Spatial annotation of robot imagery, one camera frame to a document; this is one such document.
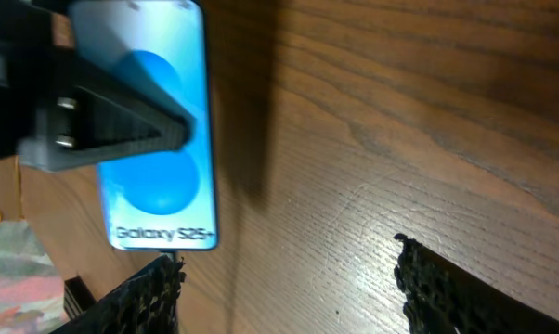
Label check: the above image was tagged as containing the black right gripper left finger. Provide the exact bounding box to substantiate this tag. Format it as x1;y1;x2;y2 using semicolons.
55;253;186;334

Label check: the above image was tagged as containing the blue Galaxy smartphone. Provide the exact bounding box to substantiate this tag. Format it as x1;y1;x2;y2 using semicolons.
69;1;219;251

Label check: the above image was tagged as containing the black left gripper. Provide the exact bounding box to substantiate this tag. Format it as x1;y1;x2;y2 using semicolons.
0;0;195;172

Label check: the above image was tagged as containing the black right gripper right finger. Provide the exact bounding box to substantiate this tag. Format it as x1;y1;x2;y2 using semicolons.
394;233;559;334

